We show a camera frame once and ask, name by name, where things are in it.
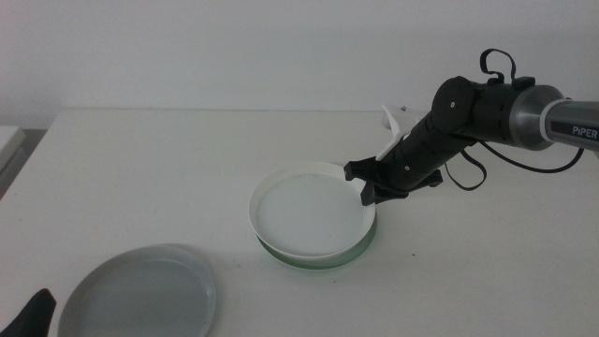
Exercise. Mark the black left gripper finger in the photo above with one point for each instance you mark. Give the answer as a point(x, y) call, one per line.
point(33, 316)

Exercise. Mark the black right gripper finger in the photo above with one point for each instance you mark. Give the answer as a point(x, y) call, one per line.
point(390, 196)
point(368, 194)

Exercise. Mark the pale green shallow bowl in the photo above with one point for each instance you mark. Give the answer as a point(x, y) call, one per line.
point(360, 250)

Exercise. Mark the white shallow bowl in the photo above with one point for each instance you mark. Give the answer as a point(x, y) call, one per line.
point(309, 215)

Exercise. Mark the grey shallow bowl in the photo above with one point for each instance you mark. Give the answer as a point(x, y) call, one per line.
point(138, 302)

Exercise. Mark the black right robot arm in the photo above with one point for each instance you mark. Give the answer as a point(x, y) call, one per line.
point(496, 112)

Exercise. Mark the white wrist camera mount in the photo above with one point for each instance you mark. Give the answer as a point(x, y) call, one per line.
point(398, 131)

